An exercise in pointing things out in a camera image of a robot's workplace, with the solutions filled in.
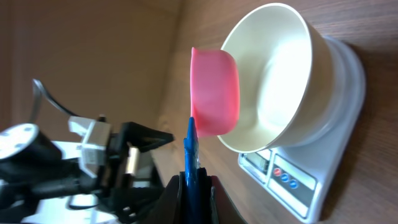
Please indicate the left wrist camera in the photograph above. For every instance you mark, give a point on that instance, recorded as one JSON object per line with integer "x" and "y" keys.
{"x": 94, "y": 140}

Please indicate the pink scoop blue handle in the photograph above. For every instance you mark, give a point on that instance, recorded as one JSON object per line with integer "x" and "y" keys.
{"x": 214, "y": 111}

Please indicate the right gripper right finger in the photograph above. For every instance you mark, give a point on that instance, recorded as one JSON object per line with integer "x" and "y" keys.
{"x": 216, "y": 205}

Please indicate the white digital kitchen scale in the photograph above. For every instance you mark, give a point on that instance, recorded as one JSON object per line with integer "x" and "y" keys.
{"x": 299, "y": 177}

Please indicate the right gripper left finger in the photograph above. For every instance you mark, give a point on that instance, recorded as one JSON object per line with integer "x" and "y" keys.
{"x": 171, "y": 206}

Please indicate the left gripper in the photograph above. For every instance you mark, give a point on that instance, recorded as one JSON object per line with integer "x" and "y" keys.
{"x": 123, "y": 194}

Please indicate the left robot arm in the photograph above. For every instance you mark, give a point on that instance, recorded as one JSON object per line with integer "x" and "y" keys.
{"x": 33, "y": 168}

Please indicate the white bowl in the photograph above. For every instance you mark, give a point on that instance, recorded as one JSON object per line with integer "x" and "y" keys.
{"x": 286, "y": 78}

